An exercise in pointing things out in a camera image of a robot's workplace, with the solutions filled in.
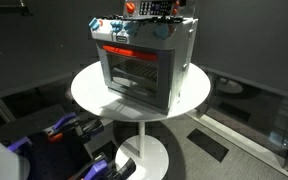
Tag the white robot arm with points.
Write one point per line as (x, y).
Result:
(0, 160)

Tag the grey toy stove oven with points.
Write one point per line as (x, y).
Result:
(180, 50)

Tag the teal stove knob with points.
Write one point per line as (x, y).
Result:
(131, 28)
(116, 25)
(93, 23)
(161, 31)

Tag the small orange stove button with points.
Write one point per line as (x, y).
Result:
(174, 12)
(177, 3)

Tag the orange stove dial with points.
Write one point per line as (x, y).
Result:
(130, 7)

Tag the purple orange bar clamp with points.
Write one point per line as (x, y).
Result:
(67, 121)
(97, 166)

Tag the small grey round table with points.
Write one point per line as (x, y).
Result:
(230, 86)

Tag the white round pedestal table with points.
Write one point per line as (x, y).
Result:
(90, 90)

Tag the black wall shelf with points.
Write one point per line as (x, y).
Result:
(7, 9)

